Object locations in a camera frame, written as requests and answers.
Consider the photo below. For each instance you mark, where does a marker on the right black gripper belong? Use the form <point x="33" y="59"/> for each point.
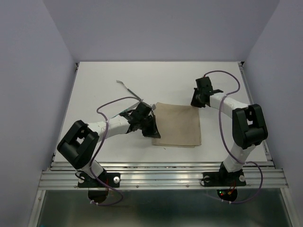
<point x="194" y="102"/>

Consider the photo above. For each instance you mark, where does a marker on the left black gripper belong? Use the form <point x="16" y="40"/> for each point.
<point x="153" y="131"/>

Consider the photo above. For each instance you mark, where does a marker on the beige cloth napkin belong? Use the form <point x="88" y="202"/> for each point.
<point x="178" y="125"/>

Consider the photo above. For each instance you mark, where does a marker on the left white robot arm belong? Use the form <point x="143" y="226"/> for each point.
<point x="79" y="143"/>

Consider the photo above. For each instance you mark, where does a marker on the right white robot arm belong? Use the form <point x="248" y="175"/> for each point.
<point x="248" y="125"/>

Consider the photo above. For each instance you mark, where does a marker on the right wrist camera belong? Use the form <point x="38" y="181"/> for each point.
<point x="204" y="84"/>

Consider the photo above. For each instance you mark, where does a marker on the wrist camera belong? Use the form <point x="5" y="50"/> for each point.
<point x="143" y="109"/>
<point x="204" y="84"/>

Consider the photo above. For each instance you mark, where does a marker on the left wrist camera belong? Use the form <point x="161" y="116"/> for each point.
<point x="143" y="109"/>

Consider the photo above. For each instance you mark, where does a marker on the green handled knife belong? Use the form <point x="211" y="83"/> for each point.
<point x="128" y="109"/>

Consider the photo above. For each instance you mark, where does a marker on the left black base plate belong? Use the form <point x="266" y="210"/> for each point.
<point x="85" y="181"/>

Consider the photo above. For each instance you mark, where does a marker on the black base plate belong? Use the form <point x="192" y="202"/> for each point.
<point x="221" y="179"/>
<point x="85" y="181"/>

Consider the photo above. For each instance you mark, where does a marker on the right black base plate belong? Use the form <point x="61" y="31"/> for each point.
<point x="221" y="179"/>

